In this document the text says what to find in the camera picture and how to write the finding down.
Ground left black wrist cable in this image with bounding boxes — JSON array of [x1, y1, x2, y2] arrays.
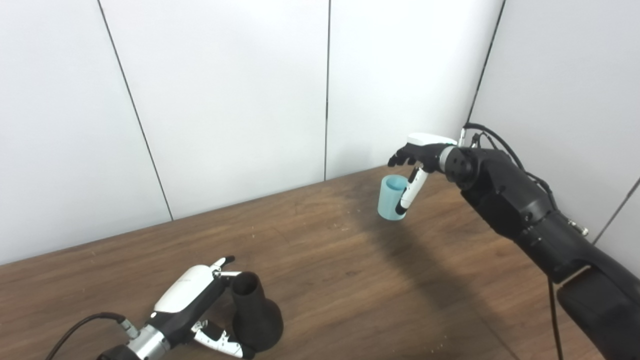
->
[[45, 312, 141, 360]]

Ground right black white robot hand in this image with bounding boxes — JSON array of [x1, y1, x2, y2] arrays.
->
[[387, 132, 458, 217]]

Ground light-blue hose piece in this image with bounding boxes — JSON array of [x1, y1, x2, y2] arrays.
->
[[377, 175, 412, 222]]

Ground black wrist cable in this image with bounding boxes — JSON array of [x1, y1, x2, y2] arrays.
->
[[457, 122, 565, 360], [45, 312, 141, 360]]

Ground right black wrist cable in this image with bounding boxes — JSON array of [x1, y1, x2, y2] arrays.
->
[[457, 122, 565, 360]]

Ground black funnel-shaped nozzle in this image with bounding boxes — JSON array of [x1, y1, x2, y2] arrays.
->
[[230, 271, 285, 352]]

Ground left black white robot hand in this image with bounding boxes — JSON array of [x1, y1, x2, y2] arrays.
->
[[147, 256, 256, 360]]

